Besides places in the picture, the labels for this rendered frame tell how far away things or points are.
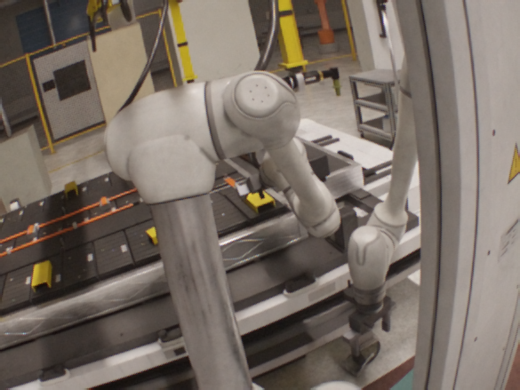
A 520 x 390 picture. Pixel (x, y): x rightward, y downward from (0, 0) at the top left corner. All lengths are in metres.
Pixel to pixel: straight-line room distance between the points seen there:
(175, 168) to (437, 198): 0.38
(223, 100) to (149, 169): 0.15
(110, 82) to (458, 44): 5.79
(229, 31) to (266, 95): 5.71
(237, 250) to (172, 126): 0.89
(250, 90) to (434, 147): 0.29
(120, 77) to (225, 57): 1.53
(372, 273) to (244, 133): 0.58
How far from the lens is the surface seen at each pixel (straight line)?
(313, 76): 1.58
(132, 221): 1.77
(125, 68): 6.07
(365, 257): 1.08
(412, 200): 1.85
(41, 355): 1.49
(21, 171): 6.07
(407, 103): 0.88
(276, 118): 0.63
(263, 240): 1.51
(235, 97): 0.62
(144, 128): 0.67
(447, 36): 0.40
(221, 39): 6.27
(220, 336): 0.73
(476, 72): 0.45
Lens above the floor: 1.69
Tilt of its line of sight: 24 degrees down
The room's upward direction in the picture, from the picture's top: 12 degrees counter-clockwise
